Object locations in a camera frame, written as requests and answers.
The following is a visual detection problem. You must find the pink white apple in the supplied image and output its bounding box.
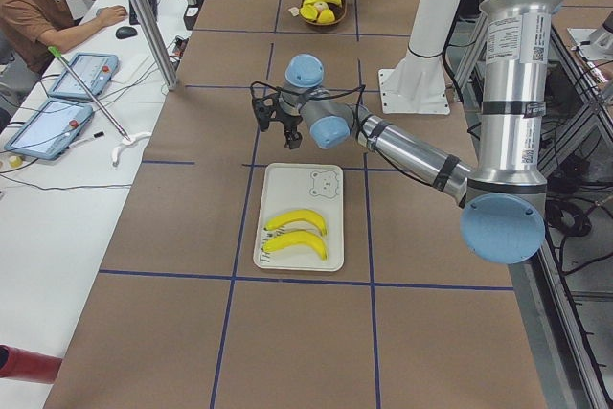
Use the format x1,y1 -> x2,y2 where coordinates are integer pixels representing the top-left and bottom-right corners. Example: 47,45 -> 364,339
313,1 -> 329,11

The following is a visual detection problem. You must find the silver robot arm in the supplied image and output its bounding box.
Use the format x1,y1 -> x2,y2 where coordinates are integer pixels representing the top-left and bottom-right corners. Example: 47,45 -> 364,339
253,0 -> 563,264

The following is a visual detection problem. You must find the woven brown basket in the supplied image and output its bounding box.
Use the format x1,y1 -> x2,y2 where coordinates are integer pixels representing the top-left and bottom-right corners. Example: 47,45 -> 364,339
299,0 -> 347,27

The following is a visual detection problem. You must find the person in brown shirt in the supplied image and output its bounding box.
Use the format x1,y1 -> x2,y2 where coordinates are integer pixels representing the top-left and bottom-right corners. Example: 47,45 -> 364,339
1,0 -> 127,75

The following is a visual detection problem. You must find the black computer mouse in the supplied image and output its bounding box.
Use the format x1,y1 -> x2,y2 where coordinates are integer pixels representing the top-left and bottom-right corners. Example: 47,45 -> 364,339
115,26 -> 138,40

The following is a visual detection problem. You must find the metal rod green tip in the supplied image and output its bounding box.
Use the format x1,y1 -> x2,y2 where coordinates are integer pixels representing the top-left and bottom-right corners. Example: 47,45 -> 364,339
48,46 -> 130,140

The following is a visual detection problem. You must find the red fire extinguisher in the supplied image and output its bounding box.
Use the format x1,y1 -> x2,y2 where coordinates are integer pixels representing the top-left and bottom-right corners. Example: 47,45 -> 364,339
1,345 -> 62,384

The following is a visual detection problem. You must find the blue teach pendant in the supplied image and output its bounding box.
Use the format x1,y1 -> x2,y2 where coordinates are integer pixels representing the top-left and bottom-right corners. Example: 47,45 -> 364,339
4,98 -> 94,160
48,53 -> 119,101

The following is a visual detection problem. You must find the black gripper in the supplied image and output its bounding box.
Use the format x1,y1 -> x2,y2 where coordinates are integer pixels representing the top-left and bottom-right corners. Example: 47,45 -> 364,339
277,91 -> 302,149

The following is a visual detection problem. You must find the far blue teach pendant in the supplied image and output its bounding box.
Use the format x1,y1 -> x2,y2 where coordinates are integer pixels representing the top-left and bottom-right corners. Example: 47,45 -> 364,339
48,53 -> 119,101

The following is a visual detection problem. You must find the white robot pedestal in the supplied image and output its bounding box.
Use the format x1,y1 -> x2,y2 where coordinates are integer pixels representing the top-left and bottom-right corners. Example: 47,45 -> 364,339
378,0 -> 460,115

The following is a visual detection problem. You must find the aluminium frame post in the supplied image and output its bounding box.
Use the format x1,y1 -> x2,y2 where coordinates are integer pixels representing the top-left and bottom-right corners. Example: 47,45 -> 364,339
130,0 -> 178,91

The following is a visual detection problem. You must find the yellow starfruit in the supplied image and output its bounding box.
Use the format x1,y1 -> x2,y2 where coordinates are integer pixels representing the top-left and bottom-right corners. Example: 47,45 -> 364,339
299,4 -> 319,22

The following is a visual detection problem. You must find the white rectangular tray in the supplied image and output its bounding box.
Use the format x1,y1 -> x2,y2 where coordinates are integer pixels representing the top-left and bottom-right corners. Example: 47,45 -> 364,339
253,163 -> 344,272

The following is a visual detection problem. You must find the white curved plastic part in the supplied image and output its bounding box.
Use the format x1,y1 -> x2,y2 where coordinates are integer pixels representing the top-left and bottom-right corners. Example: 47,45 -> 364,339
111,131 -> 152,168

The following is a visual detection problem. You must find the near blue teach pendant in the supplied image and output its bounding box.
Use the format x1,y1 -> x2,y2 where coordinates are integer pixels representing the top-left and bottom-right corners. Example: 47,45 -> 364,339
4,98 -> 94,160

